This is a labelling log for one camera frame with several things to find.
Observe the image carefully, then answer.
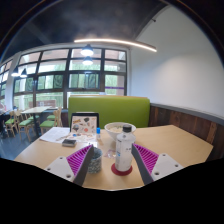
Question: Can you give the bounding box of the green upholstered bench backrest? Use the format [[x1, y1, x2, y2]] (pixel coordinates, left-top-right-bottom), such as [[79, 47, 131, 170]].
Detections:
[[67, 95, 151, 129]]

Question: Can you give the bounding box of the dark patterned cup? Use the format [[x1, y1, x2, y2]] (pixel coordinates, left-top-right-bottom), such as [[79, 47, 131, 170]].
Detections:
[[87, 146, 104, 174]]

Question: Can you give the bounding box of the group of green-seated wooden chairs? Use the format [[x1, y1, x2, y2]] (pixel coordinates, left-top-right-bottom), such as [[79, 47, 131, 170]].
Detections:
[[3, 106, 64, 139]]

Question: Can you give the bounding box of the person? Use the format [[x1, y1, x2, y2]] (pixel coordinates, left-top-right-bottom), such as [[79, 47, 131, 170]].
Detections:
[[0, 102, 10, 138]]

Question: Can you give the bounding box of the white bowl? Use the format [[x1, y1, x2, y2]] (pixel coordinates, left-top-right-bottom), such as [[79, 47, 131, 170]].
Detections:
[[104, 121, 137, 142]]

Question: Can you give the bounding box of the light wooden dining table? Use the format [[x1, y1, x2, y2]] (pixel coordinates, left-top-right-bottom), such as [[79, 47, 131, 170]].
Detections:
[[20, 105, 53, 136]]

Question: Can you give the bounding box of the colourful sticker sheet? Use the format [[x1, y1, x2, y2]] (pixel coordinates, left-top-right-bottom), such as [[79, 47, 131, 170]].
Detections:
[[68, 132, 98, 143]]

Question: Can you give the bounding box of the black-framed tablet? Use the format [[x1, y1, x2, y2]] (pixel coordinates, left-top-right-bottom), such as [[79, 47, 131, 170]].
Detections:
[[69, 111, 100, 135]]

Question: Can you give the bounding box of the flat round red coaster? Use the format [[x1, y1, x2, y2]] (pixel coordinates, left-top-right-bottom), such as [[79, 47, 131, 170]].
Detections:
[[110, 162, 134, 177]]

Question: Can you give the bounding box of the small dark box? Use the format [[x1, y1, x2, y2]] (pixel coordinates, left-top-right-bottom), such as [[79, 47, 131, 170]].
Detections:
[[61, 138, 78, 148]]

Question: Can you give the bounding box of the group of pendant lamps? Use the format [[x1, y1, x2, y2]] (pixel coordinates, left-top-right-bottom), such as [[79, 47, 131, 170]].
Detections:
[[10, 44, 95, 79]]

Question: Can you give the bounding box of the black-framed window wall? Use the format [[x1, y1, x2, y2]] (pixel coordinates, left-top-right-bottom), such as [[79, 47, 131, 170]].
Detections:
[[0, 48, 129, 111]]

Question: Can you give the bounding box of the long linear ceiling light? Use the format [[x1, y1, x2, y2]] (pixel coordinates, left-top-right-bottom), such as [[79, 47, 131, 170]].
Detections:
[[73, 37, 158, 53]]

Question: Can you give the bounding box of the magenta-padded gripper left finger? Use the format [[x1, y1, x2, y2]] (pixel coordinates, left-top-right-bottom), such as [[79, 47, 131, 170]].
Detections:
[[44, 143, 96, 187]]

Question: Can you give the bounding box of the white paper sheet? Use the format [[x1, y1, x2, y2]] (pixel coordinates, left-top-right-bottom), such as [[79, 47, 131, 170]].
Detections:
[[39, 126, 72, 144]]

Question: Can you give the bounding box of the white-labelled black-capped drink bottle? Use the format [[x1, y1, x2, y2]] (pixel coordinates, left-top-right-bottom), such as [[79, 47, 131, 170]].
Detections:
[[114, 124, 137, 173]]

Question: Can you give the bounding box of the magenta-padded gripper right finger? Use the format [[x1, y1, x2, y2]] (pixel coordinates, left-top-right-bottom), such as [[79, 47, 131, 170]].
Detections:
[[130, 143, 185, 186]]

